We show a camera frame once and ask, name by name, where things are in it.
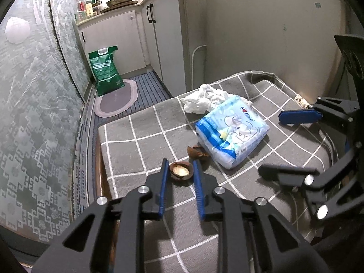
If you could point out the grey checked tablecloth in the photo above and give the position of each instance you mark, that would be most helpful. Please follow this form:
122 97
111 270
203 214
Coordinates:
136 148

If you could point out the silver refrigerator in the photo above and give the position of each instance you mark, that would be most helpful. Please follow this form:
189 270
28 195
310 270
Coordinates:
270 34

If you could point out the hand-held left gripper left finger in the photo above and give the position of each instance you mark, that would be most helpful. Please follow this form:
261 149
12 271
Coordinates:
162 193

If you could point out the striped blue floor runner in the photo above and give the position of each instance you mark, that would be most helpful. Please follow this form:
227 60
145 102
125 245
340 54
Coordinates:
150 91

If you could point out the frosted patterned glass door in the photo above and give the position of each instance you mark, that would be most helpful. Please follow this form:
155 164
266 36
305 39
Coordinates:
68 34
37 119

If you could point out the green rice bag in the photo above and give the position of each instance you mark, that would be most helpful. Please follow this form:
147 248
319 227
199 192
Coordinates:
105 71

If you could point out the crumpled white tissue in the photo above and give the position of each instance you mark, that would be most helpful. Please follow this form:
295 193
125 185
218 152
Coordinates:
204 96

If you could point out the brown nut shell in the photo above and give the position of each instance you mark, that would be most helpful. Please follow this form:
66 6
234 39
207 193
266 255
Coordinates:
197 151
180 172

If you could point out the metal frying pan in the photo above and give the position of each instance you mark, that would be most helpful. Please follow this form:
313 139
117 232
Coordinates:
121 0

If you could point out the row of condiment bottles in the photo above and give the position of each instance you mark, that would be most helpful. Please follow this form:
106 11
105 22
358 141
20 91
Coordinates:
89 8

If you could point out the white kitchen cabinet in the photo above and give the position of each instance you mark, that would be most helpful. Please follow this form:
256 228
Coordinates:
113 39
167 34

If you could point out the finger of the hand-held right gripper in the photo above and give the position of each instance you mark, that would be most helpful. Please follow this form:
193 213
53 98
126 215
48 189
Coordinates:
298 117
284 175

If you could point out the blue tissue packet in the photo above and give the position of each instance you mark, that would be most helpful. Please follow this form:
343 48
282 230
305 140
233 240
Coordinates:
233 130

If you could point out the white paper sticker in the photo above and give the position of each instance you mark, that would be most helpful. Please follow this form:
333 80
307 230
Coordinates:
17 30

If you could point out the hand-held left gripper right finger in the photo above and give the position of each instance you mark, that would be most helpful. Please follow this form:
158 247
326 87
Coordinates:
199 193

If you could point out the oval grey floor mat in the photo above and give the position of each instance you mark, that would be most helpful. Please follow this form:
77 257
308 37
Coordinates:
113 102

